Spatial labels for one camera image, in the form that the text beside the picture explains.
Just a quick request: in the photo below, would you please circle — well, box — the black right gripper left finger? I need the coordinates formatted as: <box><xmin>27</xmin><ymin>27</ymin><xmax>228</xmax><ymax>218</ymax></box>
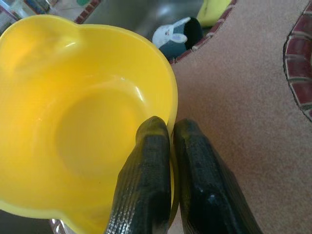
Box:
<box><xmin>104</xmin><ymin>116</ymin><xmax>171</xmax><ymax>234</ymax></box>

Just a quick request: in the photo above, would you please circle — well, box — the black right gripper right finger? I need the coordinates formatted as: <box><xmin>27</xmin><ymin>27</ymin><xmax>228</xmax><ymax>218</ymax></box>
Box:
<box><xmin>172</xmin><ymin>118</ymin><xmax>264</xmax><ymax>234</ymax></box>

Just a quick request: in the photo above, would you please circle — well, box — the yellow plastic bowl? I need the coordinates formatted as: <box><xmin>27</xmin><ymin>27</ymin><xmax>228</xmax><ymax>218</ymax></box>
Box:
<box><xmin>0</xmin><ymin>14</ymin><xmax>180</xmax><ymax>234</ymax></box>

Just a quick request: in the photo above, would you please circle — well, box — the steel sink basin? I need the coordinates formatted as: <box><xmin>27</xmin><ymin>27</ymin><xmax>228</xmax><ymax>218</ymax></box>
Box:
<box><xmin>82</xmin><ymin>0</ymin><xmax>237</xmax><ymax>66</ymax></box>

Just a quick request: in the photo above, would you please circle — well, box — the bright yellow sponge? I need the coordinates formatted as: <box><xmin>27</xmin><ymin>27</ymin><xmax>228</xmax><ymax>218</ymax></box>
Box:
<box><xmin>196</xmin><ymin>0</ymin><xmax>232</xmax><ymax>27</ymax></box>

